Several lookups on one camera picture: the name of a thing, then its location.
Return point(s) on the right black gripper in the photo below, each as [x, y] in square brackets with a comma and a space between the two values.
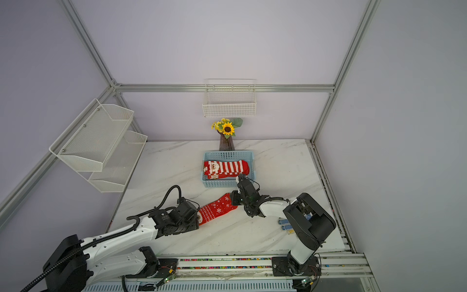
[235, 198]

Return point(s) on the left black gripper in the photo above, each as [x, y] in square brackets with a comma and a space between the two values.
[194, 224]

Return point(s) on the red lettered sock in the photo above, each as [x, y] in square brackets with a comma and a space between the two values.
[216, 209]

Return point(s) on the light blue plastic basket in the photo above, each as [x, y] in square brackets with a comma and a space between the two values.
[228, 156]

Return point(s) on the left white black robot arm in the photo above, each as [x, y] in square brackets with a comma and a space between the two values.
[78, 263]

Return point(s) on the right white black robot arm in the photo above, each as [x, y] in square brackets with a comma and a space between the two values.
[311, 223]

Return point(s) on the dark ribbed glass vase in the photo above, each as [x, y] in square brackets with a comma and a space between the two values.
[226, 143]

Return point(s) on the yellow artificial sunflower bouquet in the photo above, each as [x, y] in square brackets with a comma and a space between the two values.
[227, 127]

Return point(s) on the lower white mesh shelf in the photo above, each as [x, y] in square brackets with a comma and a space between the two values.
[118, 170]

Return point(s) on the white mesh shelf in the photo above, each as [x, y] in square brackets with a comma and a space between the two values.
[118, 170]
[88, 143]

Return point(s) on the upper white mesh shelf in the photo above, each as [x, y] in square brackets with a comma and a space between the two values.
[88, 143]

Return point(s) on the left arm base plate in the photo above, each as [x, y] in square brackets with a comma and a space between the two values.
[160, 268]

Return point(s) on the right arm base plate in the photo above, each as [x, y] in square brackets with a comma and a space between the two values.
[288, 266]

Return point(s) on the white wire wall basket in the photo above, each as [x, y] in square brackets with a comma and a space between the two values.
[230, 98]

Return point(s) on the aluminium rail front frame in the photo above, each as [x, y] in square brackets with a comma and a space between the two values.
[333, 265]

